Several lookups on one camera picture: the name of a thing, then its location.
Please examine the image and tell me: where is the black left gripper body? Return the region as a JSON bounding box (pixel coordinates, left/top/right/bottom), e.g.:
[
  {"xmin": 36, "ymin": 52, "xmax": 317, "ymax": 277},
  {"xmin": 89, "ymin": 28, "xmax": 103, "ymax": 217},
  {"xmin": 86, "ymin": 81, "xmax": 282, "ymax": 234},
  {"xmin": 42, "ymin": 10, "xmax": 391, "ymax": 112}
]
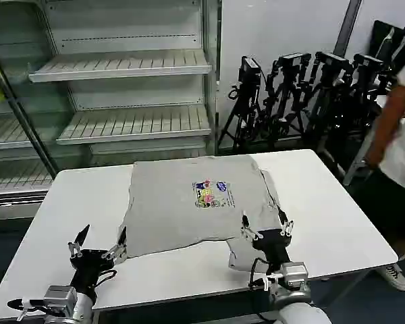
[{"xmin": 69, "ymin": 248, "xmax": 118, "ymax": 290}]

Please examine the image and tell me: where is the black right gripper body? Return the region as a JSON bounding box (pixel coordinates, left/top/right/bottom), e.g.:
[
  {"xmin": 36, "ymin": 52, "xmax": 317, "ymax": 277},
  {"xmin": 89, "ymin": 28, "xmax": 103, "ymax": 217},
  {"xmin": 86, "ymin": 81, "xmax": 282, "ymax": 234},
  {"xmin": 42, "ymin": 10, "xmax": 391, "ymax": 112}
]
[{"xmin": 251, "ymin": 228, "xmax": 293, "ymax": 267}]

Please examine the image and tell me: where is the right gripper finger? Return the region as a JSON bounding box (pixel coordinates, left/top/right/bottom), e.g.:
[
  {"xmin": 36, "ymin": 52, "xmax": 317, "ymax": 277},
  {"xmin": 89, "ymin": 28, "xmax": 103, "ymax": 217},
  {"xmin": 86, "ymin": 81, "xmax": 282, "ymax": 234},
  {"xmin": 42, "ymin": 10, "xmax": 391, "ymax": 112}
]
[
  {"xmin": 277, "ymin": 207, "xmax": 295, "ymax": 237},
  {"xmin": 240, "ymin": 213, "xmax": 264, "ymax": 242}
]

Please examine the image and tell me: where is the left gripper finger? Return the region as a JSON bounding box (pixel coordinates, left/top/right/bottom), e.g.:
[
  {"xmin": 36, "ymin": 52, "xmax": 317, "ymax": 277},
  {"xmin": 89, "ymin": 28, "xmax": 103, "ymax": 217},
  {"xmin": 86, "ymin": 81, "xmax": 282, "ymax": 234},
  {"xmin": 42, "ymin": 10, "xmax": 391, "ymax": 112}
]
[
  {"xmin": 67, "ymin": 224, "xmax": 91, "ymax": 259},
  {"xmin": 102, "ymin": 225, "xmax": 128, "ymax": 265}
]

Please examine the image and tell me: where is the grey printed t-shirt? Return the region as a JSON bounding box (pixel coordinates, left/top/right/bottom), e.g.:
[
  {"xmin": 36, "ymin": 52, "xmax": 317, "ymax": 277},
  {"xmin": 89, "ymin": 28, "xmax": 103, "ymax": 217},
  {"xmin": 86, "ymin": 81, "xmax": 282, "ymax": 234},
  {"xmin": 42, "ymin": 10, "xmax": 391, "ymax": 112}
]
[{"xmin": 117, "ymin": 155, "xmax": 290, "ymax": 271}]

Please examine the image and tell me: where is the person's hand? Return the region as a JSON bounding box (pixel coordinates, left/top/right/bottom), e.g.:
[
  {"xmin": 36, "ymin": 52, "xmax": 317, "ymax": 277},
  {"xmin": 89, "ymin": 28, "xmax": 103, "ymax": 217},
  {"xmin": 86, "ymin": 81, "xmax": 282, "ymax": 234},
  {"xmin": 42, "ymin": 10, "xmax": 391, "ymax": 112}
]
[{"xmin": 364, "ymin": 149, "xmax": 388, "ymax": 169}]

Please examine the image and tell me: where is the person's white shoe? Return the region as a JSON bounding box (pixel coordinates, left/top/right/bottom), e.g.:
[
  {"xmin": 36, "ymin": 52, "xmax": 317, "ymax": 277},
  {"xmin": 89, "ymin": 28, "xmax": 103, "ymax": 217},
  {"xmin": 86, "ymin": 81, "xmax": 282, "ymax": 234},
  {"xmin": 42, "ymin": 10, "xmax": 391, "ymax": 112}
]
[{"xmin": 377, "ymin": 263, "xmax": 405, "ymax": 292}]

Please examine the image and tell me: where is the person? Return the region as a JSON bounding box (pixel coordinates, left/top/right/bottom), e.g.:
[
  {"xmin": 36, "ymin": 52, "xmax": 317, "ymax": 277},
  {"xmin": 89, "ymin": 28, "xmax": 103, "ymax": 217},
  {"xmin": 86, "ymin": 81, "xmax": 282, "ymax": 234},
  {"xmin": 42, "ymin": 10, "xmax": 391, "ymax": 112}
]
[{"xmin": 366, "ymin": 49, "xmax": 405, "ymax": 271}]

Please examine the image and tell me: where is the white empty display shelf unit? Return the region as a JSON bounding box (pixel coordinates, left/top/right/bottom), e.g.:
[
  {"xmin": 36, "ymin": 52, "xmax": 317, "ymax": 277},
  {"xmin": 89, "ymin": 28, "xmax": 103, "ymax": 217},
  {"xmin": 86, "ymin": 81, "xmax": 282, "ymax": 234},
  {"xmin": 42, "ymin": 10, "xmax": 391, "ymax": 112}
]
[{"xmin": 0, "ymin": 0, "xmax": 221, "ymax": 222}]

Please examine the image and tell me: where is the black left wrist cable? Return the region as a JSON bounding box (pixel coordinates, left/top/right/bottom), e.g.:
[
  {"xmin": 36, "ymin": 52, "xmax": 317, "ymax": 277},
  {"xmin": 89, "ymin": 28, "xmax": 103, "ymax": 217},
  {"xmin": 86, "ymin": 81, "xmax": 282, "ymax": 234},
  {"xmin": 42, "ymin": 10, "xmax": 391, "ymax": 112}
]
[{"xmin": 94, "ymin": 269, "xmax": 117, "ymax": 283}]

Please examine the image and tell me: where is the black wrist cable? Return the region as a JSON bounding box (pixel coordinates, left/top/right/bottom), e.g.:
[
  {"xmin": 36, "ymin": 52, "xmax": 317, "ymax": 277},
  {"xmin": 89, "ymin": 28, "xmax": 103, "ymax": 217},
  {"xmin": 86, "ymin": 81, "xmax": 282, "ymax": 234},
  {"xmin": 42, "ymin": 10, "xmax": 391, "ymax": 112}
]
[
  {"xmin": 94, "ymin": 269, "xmax": 117, "ymax": 283},
  {"xmin": 248, "ymin": 257, "xmax": 275, "ymax": 288}
]

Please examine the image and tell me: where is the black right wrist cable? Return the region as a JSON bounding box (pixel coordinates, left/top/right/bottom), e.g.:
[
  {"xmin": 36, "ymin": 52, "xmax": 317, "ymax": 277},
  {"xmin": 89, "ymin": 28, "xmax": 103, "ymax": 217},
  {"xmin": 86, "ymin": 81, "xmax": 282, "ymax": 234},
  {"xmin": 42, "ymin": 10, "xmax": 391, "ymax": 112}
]
[{"xmin": 248, "ymin": 257, "xmax": 275, "ymax": 288}]

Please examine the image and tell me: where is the black camera tripod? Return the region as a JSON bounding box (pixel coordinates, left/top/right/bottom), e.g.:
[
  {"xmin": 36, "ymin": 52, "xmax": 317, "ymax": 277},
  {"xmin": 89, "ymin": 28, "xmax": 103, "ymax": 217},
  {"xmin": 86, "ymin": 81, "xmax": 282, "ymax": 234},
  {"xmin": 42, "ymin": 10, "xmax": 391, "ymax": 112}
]
[
  {"xmin": 219, "ymin": 55, "xmax": 268, "ymax": 152},
  {"xmin": 262, "ymin": 53, "xmax": 312, "ymax": 149},
  {"xmin": 347, "ymin": 53, "xmax": 389, "ymax": 136},
  {"xmin": 305, "ymin": 51, "xmax": 354, "ymax": 180}
]

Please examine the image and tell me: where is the grey wall conduit strip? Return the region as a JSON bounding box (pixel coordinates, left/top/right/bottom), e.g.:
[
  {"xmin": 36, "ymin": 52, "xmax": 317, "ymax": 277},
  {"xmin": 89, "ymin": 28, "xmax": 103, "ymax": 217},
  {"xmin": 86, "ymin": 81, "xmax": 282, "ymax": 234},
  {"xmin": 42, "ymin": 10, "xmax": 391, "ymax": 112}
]
[{"xmin": 333, "ymin": 0, "xmax": 359, "ymax": 57}]

